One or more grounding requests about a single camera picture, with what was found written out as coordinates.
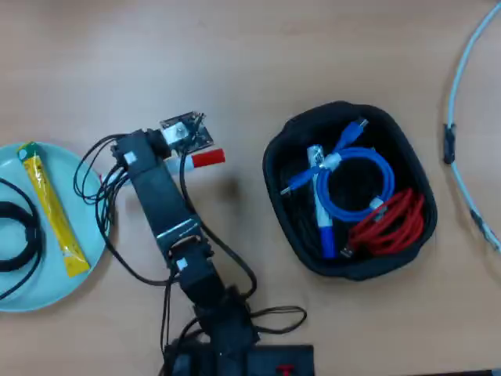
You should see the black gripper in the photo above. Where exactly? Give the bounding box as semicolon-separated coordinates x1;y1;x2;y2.
110;128;174;174

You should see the red and white marker pen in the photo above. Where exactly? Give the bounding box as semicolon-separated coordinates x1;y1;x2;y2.
102;147;227;187

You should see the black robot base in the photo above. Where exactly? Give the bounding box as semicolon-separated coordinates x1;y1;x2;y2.
163;342;316;376

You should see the blue and white marker pen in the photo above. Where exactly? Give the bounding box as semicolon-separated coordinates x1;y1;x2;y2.
305;144;338;261

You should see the teal round plate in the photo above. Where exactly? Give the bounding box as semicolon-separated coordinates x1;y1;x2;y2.
0;141;112;313

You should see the yellow sachet packet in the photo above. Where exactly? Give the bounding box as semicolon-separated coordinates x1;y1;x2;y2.
16;139;92;279

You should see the black plastic tray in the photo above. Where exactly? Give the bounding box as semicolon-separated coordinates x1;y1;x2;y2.
261;100;439;281

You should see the small wrist camera board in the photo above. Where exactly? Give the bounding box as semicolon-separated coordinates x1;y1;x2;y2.
159;110;215;154

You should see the black coiled cable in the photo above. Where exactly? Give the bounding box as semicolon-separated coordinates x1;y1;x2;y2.
0;177;46;301

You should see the blue USB cable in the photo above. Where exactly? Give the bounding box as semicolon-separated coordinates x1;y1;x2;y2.
280;117;397;222

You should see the red USB cable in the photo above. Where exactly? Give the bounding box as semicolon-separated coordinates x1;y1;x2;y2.
339;187;427;260

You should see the black cable clip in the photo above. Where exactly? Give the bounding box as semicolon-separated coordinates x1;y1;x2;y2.
442;122;458;165

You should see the white grey cable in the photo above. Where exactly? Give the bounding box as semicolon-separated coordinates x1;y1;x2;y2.
445;0;501;254

